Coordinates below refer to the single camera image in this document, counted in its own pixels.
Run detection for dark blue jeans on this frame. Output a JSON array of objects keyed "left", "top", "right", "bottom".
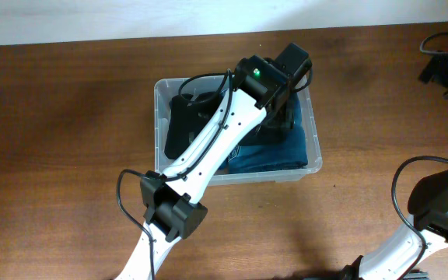
[{"left": 225, "top": 94, "right": 308, "bottom": 173}]

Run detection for black garment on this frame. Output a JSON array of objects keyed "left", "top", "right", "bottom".
[
  {"left": 164, "top": 92, "right": 222, "bottom": 159},
  {"left": 239, "top": 117, "right": 295, "bottom": 146}
]

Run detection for teal blue garment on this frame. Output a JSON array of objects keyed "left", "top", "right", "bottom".
[{"left": 217, "top": 159, "right": 229, "bottom": 174}]

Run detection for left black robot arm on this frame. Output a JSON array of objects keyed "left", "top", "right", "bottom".
[{"left": 118, "top": 43, "right": 312, "bottom": 279}]

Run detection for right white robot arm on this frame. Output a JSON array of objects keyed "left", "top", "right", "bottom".
[{"left": 354, "top": 156, "right": 448, "bottom": 280}]

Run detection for clear plastic storage bin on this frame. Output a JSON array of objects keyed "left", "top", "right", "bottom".
[{"left": 154, "top": 78, "right": 323, "bottom": 186}]

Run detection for right black cable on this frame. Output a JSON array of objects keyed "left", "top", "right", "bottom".
[{"left": 390, "top": 31, "right": 448, "bottom": 280}]

